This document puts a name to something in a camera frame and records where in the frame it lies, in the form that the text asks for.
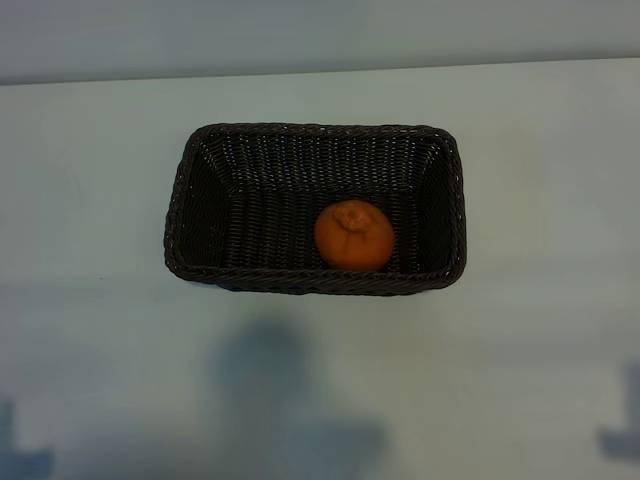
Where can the orange citrus fruit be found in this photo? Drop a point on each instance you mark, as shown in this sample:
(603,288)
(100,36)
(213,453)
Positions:
(355,240)

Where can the dark brown woven basket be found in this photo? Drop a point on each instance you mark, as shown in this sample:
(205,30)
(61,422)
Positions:
(270,240)

